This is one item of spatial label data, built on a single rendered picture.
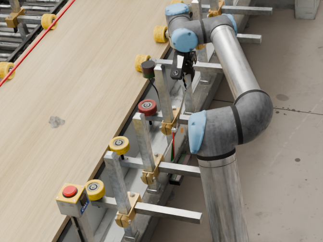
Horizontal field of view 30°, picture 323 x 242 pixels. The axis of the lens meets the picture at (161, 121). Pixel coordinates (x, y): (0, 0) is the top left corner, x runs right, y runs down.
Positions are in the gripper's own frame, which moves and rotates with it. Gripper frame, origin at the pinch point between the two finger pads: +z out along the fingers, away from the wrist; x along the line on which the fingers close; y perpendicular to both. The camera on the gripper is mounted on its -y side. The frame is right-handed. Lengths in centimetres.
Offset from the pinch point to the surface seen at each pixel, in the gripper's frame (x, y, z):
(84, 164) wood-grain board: 30, -41, 10
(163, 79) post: 6.0, -7.1, -8.8
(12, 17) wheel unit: 116, 51, 4
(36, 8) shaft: 126, 87, 20
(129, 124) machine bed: 27.8, -4.4, 19.9
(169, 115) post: 6.0, -7.2, 9.6
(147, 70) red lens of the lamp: 11.6, -8.2, -13.5
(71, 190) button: 7, -82, -23
